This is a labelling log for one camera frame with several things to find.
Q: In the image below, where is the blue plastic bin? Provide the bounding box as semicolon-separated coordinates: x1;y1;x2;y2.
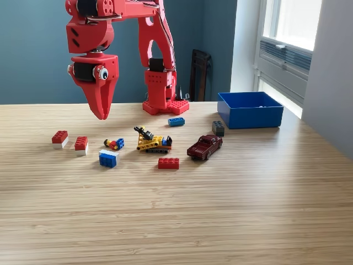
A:
217;91;285;130

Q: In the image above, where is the red and white brick stack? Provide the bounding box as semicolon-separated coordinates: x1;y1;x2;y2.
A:
74;136;89;157
51;130;69;150

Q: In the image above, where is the toy figure red blue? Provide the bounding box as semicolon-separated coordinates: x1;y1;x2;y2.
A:
103;137;125;151

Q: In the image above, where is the blue and white brick stack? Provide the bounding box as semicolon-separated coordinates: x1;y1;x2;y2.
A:
98;149;121;168

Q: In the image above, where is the small yellow toy digger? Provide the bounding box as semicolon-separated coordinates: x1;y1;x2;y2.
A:
133;125;173;153

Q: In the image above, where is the black table clamp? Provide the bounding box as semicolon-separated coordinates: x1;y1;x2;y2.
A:
175;84;191;102

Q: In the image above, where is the flat blue brick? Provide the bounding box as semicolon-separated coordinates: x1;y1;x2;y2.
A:
168;117;186;128

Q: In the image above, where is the dark folded chair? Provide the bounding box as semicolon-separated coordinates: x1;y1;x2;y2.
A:
189;49;213;102

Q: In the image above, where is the red long brick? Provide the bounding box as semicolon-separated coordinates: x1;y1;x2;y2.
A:
158;157;180;170

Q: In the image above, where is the dark red toy car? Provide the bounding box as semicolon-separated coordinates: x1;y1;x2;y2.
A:
186;134;223;161

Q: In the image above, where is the dark grey brick stack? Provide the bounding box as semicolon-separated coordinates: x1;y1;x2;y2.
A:
211;120;225;137

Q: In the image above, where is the grey pleated window blind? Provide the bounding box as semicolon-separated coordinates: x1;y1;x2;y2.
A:
259;38;313;73

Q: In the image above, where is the white window frame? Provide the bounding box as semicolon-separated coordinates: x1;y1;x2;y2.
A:
252;0;323;119

